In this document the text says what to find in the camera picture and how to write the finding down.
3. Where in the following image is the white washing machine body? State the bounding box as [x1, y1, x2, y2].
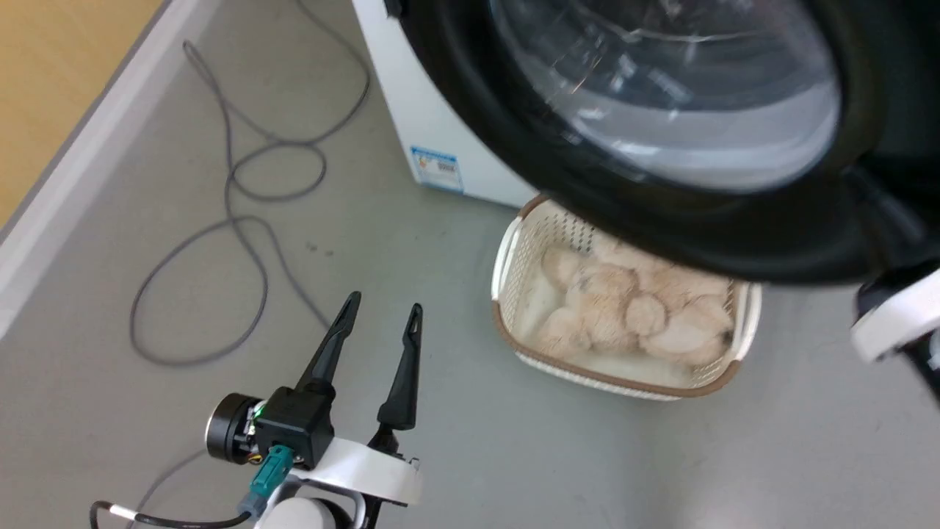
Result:
[351, 0, 541, 209]

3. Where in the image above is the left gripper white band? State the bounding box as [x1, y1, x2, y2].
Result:
[204, 291, 424, 509]

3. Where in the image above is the black round glass washer door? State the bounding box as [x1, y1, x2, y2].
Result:
[383, 0, 940, 287]

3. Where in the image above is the beige fluffy plush clothing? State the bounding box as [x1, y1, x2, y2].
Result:
[530, 237, 736, 368]

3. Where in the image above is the black cable with teal connector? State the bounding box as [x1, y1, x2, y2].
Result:
[89, 444, 297, 529]

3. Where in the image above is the grey floor cable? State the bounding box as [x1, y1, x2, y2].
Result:
[129, 0, 372, 529]

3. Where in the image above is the white baseboard strip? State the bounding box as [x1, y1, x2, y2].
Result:
[0, 0, 221, 339]

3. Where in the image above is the cream plastic laundry basket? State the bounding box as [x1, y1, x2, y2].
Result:
[491, 193, 763, 402]

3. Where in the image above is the blue white energy label sticker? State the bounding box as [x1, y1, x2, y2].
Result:
[409, 145, 465, 194]

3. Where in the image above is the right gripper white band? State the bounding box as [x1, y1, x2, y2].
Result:
[850, 262, 940, 364]

